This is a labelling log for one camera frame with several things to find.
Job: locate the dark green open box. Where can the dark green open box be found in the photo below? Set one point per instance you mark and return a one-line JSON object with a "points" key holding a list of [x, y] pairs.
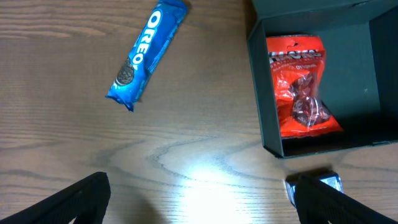
{"points": [[359, 84]]}

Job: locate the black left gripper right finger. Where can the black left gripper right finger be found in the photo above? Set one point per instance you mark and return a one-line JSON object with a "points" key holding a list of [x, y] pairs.
{"points": [[318, 203]]}

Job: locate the red Hacks candy bag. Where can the red Hacks candy bag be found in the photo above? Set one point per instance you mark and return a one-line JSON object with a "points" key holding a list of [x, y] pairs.
{"points": [[297, 63]]}

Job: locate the blue Oreo cookie pack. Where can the blue Oreo cookie pack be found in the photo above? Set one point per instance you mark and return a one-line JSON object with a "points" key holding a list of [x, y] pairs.
{"points": [[149, 48]]}

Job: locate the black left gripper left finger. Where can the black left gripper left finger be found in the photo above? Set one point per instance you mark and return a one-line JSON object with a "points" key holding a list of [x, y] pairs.
{"points": [[83, 202]]}

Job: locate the blue Eclipse mints tin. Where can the blue Eclipse mints tin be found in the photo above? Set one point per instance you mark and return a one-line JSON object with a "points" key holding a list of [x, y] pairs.
{"points": [[326, 176]]}

